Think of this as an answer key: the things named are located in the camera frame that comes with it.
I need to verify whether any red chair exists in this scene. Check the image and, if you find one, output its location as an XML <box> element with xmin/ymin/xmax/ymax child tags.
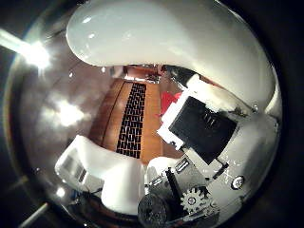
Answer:
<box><xmin>159</xmin><ymin>90</ymin><xmax>183</xmax><ymax>117</ymax></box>

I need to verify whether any purple spray bottle white head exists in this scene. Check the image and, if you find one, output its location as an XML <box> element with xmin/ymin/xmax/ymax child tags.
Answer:
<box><xmin>66</xmin><ymin>0</ymin><xmax>283</xmax><ymax>121</ymax></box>

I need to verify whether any wooden cabinet with grid panel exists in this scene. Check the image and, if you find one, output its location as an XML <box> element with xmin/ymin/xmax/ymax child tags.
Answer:
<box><xmin>87</xmin><ymin>78</ymin><xmax>166</xmax><ymax>165</ymax></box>

